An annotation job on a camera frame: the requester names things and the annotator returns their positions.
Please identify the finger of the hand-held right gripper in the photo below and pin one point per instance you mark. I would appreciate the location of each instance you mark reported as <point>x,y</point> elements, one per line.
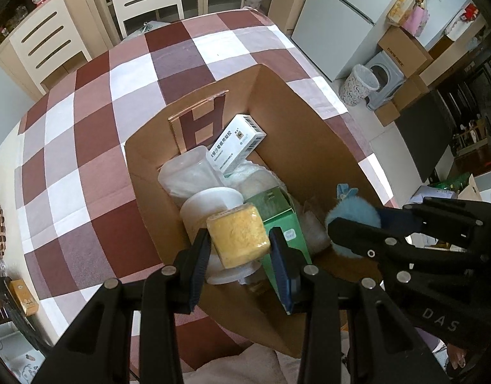
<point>397,218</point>
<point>361,234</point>

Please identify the person's white sweater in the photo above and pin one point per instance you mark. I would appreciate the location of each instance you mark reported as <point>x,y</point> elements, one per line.
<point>237,368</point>

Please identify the person's right hand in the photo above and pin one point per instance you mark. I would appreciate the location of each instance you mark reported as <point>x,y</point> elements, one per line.
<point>456,362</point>

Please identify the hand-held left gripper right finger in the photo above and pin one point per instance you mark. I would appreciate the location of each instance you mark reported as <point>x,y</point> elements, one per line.
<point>283,276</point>

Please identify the pink gift bag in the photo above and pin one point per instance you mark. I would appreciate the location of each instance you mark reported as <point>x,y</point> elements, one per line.
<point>415,18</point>

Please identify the brown cardboard box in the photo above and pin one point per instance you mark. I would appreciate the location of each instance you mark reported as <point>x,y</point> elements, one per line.
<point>309,120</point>

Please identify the brown floor carton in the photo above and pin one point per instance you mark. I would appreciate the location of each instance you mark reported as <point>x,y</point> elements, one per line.
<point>405,50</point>
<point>389,114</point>

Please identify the blue plush ball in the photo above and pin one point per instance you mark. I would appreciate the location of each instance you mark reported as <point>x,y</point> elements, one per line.
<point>351,212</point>

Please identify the clear tub yellow snacks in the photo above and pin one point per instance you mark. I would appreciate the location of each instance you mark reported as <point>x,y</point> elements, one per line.
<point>399,6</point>

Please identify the white refrigerator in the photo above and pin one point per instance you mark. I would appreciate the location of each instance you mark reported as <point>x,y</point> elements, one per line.
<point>341,20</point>

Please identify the white plastic cup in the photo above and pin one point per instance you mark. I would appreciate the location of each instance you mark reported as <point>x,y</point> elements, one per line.
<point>207,212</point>

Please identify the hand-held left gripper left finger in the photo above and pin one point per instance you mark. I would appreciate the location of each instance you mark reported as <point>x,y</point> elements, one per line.
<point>199,264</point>

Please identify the dark furniture panel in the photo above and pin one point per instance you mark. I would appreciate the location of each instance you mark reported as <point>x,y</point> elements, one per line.
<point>425,140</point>

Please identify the green packet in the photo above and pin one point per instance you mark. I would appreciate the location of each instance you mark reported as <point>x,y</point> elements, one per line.
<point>449,183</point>

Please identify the patterned white trash can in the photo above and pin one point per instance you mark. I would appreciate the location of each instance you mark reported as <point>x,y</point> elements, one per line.
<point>355,86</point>

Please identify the translucent plastic container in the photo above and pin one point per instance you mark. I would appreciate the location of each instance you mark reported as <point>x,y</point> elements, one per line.
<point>181,176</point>

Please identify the grey plastic stool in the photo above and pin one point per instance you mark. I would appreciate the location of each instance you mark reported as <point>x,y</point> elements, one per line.
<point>387,72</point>

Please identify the cream display cabinet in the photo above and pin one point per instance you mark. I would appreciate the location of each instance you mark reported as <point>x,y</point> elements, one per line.
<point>13,8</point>

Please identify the white medicine box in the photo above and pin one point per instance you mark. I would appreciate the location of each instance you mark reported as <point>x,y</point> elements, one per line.
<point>233,144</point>

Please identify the yellow sponge block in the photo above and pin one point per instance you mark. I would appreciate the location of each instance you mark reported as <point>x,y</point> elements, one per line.
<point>237,236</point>

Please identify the yellow wooden box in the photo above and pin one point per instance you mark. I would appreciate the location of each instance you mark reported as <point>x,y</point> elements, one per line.
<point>25,296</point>

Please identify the green toy bricks box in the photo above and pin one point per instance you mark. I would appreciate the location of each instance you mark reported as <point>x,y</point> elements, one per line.
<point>277,208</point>

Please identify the brown white checkered tablecloth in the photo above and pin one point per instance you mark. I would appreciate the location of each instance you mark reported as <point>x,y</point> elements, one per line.
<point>89,148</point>

